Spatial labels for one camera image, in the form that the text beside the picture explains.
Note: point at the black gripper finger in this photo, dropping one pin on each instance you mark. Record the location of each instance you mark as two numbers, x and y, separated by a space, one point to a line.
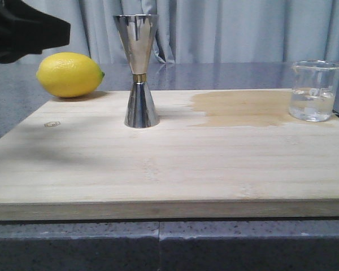
25 30

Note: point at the steel double jigger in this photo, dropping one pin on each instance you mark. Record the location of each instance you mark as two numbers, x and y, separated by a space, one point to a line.
137 33

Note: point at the glass beaker with liquid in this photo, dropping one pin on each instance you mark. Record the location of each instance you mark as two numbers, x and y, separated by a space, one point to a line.
314 90

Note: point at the yellow lemon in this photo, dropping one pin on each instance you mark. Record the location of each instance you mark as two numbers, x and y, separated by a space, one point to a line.
69 75

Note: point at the grey curtain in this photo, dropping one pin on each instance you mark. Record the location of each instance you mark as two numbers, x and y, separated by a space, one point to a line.
206 31

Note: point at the wooden cutting board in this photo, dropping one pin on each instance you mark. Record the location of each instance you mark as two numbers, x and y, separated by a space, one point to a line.
215 153

